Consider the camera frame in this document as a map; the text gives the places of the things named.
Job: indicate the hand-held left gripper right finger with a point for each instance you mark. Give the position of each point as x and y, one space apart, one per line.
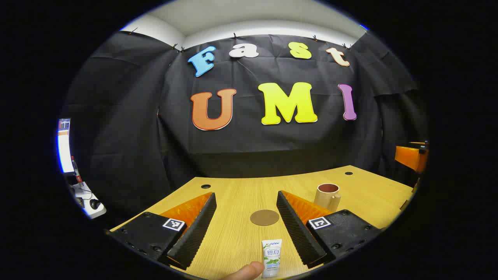
297 233

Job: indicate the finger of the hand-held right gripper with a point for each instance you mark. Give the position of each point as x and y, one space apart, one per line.
408 157

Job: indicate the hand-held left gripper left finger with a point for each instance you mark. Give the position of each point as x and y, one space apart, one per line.
194 233

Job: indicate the white toothpaste tube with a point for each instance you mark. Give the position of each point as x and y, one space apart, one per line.
272 256

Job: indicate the beige cup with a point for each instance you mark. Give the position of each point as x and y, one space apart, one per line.
325 198

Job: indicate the wooden desktop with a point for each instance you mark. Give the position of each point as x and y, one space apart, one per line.
241 202

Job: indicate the black backdrop cloth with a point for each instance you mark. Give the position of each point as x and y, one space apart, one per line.
249 144

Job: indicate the black computer mouse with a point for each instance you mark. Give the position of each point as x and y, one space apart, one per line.
95 204

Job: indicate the white side table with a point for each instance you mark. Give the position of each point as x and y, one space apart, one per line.
83 196

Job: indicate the red bottle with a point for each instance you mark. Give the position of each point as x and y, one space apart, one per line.
76 171

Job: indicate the computer monitor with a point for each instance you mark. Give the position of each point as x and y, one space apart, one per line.
64 147

